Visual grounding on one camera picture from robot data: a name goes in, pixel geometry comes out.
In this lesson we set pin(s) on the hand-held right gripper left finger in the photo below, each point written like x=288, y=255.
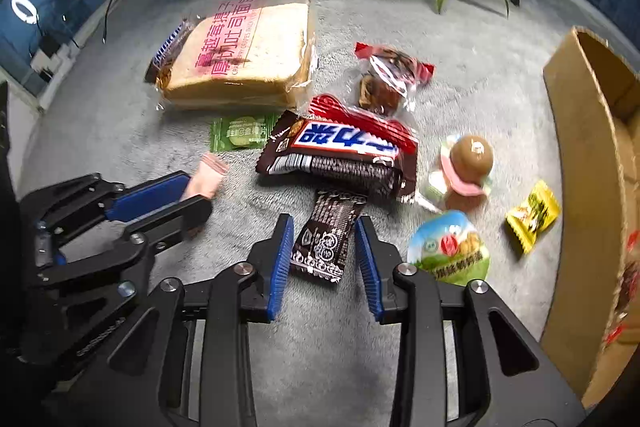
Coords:
x=277, y=267

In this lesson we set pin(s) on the slim brown chocolate bar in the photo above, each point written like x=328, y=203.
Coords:
x=167, y=49

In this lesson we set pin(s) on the sliced bread loaf pack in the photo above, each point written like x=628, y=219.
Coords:
x=240, y=52

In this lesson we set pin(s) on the small dark brown snack packet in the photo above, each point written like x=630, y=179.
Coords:
x=325, y=237

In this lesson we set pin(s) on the jelly cup with printed lid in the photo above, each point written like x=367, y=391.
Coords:
x=450, y=247

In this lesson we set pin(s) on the pink snack packet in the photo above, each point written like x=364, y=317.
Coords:
x=207, y=174

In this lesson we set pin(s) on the mushroom-shaped candy pack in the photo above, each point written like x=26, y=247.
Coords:
x=472, y=154

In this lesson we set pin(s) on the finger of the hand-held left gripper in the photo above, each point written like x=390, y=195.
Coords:
x=185, y=219
x=150, y=197

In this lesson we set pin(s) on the yellow candy packet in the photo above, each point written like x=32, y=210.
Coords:
x=532, y=214

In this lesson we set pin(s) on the green candy packet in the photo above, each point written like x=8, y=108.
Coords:
x=240, y=132

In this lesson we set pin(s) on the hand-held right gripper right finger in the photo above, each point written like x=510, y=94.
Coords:
x=367, y=272

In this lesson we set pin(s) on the cardboard box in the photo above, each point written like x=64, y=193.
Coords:
x=575, y=157

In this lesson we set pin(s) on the large brown chocolate bar pack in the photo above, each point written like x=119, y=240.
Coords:
x=340, y=167

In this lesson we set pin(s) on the clear red-ended snack packet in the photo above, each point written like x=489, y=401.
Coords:
x=392, y=72

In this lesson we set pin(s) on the red wavy-edged snack packet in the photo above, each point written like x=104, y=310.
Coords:
x=350, y=109

